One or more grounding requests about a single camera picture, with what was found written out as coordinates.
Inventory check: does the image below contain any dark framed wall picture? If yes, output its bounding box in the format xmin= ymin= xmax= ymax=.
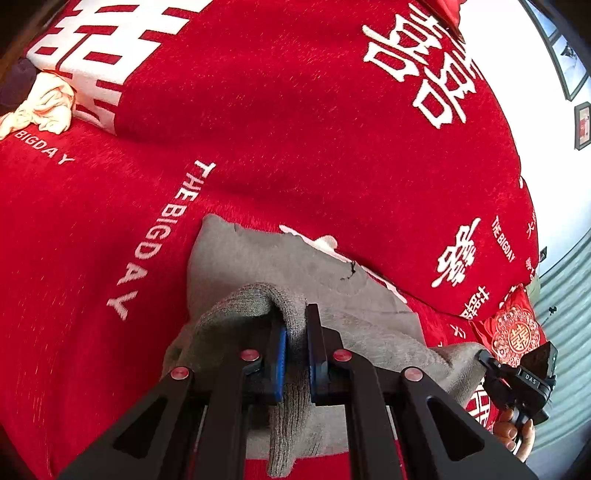
xmin=551 ymin=32 xmax=590 ymax=102
xmin=526 ymin=0 xmax=562 ymax=43
xmin=574 ymin=102 xmax=591 ymax=151

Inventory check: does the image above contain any person's right hand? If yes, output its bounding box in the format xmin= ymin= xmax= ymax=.
xmin=493 ymin=407 xmax=536 ymax=463

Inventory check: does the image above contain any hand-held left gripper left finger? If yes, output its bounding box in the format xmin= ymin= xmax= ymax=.
xmin=58 ymin=307 xmax=290 ymax=480

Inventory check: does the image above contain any grey blue striped curtain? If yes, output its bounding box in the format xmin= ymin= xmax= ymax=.
xmin=531 ymin=244 xmax=591 ymax=449

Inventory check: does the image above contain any plain red pillow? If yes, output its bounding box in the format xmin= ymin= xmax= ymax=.
xmin=425 ymin=0 xmax=468 ymax=29

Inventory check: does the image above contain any cream crumpled cloth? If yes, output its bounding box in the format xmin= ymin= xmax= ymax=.
xmin=0 ymin=74 xmax=77 ymax=140

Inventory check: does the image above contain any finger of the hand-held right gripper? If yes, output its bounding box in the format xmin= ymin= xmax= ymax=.
xmin=477 ymin=349 xmax=509 ymax=385

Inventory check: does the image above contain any dark purple cloth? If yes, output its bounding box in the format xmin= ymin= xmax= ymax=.
xmin=0 ymin=58 xmax=38 ymax=110

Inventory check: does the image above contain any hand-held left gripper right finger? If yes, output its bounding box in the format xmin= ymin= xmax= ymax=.
xmin=305 ymin=303 xmax=539 ymax=480

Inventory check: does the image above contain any grey knit sweater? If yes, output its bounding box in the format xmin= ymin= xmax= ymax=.
xmin=161 ymin=213 xmax=490 ymax=479

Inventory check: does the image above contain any red embroidered cushion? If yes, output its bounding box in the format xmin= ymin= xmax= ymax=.
xmin=470 ymin=283 xmax=548 ymax=368

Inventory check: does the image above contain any red printed blanket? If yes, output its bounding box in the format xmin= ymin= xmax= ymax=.
xmin=0 ymin=0 xmax=548 ymax=480

